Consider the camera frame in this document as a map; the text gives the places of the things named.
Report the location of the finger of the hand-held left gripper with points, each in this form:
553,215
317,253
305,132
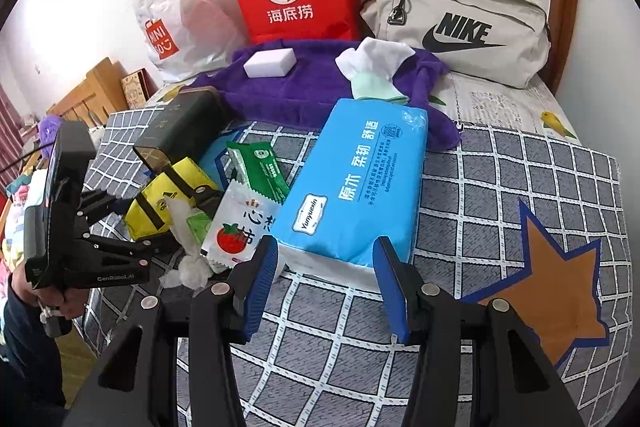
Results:
97,204
120,247

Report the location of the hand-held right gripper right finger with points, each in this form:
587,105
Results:
390,287

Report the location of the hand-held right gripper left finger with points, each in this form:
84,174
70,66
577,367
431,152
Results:
262,282

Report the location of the white packet with tomato print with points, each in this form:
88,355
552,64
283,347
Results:
235,232

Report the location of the white tissue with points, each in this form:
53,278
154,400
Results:
192,272

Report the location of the yellow small bag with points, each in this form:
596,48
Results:
185,177

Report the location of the blue tissue pack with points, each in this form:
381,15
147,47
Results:
350,187

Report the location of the green snack packet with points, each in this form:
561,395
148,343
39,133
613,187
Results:
260,172

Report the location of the dark green tin box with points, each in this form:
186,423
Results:
185,127

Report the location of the green tissue pack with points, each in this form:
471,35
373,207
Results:
372,82

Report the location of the person's left hand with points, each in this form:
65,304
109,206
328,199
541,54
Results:
22,289

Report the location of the purple fluffy toy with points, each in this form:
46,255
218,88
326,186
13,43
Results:
49,131

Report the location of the red striped curtain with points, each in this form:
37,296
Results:
7,132

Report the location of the small green packet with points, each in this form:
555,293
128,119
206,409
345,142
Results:
200,229

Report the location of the brown cardboard box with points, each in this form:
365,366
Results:
95,87

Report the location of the patterned brown box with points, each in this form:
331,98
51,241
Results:
135,89

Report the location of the grey checked quilt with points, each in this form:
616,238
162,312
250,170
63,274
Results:
475,187

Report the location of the white plastic shopping bag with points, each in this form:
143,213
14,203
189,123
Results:
165,7

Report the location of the purple towel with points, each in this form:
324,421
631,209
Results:
310,82

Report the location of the white printed bed sheet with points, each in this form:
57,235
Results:
500,107

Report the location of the white sponge block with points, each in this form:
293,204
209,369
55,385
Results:
269,63

